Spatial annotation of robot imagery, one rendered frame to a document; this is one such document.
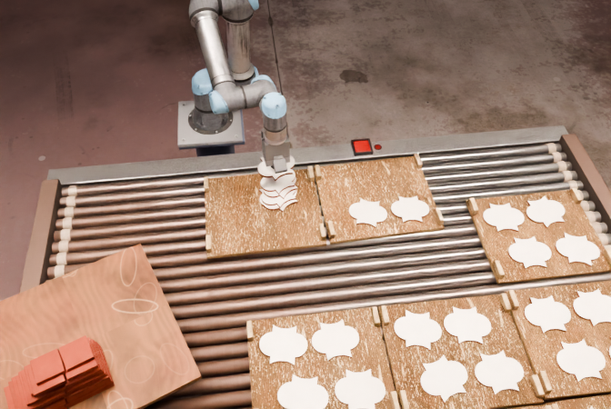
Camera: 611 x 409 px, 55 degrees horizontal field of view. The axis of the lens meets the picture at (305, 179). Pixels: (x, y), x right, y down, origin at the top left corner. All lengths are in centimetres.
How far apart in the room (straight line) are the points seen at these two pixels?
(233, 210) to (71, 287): 60
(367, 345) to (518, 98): 269
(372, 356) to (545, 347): 53
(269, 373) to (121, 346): 43
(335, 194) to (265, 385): 75
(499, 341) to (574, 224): 57
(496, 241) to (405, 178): 40
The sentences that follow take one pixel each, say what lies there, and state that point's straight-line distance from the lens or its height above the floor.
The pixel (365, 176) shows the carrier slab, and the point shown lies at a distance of 223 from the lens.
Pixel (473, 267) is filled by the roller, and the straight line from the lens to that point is 209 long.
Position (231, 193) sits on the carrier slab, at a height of 94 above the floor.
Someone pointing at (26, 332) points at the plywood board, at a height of 104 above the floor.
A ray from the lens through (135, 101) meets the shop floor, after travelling 405.
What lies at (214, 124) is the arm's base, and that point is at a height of 91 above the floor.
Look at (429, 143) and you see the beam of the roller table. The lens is 242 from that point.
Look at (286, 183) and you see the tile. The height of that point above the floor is 99.
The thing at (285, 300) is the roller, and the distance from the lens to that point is 193.
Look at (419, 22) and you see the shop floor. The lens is 472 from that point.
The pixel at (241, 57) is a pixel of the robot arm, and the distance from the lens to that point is 229.
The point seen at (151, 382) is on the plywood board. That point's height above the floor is 104.
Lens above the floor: 261
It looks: 49 degrees down
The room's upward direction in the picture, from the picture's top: 1 degrees clockwise
